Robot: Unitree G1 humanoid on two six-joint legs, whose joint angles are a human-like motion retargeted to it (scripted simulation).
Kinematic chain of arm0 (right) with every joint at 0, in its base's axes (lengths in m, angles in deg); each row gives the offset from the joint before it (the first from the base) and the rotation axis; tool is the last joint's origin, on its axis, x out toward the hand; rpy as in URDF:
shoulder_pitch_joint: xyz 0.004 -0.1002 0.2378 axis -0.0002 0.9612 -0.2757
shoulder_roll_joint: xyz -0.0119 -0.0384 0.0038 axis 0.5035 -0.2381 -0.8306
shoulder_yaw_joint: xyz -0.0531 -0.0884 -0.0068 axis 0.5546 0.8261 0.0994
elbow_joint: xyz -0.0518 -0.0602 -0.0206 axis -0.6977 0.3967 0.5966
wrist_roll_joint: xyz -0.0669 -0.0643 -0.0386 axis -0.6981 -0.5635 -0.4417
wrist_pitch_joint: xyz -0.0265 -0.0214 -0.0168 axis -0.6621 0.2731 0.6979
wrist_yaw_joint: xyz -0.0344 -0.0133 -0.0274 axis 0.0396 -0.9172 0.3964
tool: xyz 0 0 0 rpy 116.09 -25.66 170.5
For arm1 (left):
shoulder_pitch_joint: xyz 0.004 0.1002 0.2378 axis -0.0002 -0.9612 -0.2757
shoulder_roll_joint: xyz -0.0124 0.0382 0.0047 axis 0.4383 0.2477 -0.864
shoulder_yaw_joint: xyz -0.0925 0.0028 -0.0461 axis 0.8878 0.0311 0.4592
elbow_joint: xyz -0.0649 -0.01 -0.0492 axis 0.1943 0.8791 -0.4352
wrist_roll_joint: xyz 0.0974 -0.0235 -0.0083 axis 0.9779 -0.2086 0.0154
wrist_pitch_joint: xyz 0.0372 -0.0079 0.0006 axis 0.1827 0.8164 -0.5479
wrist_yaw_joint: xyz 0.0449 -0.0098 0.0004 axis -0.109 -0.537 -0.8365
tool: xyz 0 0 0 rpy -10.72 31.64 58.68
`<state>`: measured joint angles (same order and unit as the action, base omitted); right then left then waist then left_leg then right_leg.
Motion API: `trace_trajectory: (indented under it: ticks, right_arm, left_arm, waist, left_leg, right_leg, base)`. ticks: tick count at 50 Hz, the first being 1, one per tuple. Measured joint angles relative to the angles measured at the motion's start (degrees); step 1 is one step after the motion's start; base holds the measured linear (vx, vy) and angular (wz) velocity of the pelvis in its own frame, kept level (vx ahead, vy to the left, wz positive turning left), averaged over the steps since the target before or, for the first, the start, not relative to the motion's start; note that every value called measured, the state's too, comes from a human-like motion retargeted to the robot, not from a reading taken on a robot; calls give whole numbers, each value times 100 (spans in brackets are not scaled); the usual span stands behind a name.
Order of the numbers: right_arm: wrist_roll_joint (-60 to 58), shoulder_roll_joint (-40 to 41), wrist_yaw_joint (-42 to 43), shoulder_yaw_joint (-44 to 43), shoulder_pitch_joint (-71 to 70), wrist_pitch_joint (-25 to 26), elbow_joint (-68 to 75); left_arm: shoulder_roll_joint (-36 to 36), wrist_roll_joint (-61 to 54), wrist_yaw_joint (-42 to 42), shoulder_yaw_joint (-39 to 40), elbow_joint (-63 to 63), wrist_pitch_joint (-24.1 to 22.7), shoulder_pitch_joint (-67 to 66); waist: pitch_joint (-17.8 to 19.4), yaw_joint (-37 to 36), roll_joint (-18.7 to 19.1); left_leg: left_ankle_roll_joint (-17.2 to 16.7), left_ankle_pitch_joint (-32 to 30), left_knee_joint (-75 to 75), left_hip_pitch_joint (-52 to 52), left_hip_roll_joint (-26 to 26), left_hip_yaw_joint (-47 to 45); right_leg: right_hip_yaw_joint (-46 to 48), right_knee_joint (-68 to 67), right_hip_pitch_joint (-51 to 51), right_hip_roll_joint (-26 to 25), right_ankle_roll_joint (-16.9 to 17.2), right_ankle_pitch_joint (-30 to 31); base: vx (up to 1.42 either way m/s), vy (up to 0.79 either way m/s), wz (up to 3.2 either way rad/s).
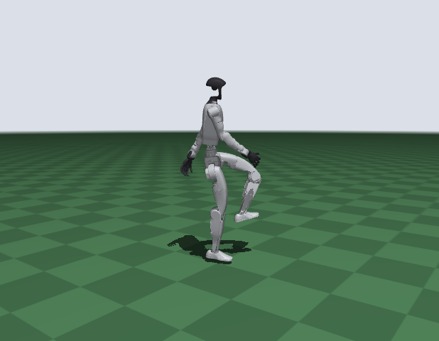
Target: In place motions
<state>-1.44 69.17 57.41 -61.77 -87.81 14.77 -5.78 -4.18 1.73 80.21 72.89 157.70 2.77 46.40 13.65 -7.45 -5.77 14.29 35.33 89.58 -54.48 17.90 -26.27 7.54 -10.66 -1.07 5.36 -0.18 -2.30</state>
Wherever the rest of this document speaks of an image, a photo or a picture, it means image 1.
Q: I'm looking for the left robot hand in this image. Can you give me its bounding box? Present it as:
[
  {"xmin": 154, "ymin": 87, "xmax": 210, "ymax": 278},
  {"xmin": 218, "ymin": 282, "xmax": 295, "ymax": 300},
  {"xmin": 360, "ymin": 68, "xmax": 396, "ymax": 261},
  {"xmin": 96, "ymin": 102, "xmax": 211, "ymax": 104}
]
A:
[{"xmin": 180, "ymin": 151, "xmax": 194, "ymax": 176}]

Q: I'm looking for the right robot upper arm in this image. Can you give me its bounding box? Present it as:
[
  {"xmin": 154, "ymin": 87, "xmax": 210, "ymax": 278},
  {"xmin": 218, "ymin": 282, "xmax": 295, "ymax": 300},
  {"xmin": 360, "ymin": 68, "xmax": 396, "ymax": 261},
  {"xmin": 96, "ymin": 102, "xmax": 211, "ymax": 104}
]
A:
[{"xmin": 207, "ymin": 106, "xmax": 228, "ymax": 142}]

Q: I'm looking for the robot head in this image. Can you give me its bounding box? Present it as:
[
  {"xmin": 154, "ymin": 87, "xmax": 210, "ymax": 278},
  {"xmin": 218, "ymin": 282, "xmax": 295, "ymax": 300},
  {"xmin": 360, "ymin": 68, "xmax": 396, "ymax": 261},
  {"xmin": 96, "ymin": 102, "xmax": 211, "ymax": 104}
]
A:
[{"xmin": 206, "ymin": 77, "xmax": 226, "ymax": 104}]

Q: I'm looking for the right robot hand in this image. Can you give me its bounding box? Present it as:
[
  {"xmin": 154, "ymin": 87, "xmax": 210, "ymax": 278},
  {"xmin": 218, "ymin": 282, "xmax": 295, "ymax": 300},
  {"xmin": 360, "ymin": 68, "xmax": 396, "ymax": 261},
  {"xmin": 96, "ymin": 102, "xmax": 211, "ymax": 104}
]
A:
[{"xmin": 241, "ymin": 148, "xmax": 261, "ymax": 168}]

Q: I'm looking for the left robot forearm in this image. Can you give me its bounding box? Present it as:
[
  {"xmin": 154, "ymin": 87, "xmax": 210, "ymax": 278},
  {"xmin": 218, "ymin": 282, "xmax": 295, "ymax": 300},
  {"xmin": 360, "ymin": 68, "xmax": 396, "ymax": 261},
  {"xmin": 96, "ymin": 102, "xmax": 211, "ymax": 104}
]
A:
[{"xmin": 188, "ymin": 132, "xmax": 202, "ymax": 158}]

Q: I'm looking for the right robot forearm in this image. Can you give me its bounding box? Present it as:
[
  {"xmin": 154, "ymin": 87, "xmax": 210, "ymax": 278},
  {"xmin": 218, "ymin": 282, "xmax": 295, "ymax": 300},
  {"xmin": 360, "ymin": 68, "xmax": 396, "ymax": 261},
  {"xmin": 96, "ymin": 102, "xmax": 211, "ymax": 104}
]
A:
[{"xmin": 222, "ymin": 133, "xmax": 249, "ymax": 156}]

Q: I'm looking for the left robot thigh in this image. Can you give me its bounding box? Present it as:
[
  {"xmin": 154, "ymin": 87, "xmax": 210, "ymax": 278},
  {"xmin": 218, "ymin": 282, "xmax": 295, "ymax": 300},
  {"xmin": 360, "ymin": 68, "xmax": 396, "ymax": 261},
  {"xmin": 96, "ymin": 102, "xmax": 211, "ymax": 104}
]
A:
[{"xmin": 218, "ymin": 152, "xmax": 261, "ymax": 183}]

